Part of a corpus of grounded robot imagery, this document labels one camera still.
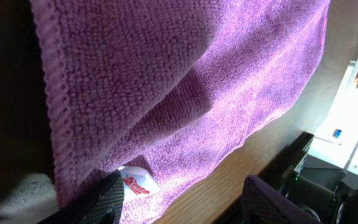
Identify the white cloth label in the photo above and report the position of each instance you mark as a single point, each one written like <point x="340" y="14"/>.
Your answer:
<point x="138" y="183"/>

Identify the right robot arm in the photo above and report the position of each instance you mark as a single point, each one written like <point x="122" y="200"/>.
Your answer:
<point x="339" y="205"/>

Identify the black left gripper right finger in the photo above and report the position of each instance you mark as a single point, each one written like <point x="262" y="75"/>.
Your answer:
<point x="263" y="204"/>

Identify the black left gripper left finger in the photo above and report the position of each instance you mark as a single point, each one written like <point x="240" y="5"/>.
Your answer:
<point x="102" y="204"/>

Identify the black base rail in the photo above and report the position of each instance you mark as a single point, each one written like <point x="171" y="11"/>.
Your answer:
<point x="286" y="162"/>

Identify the purple microfiber cloth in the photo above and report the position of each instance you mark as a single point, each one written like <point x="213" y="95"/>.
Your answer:
<point x="172" y="86"/>

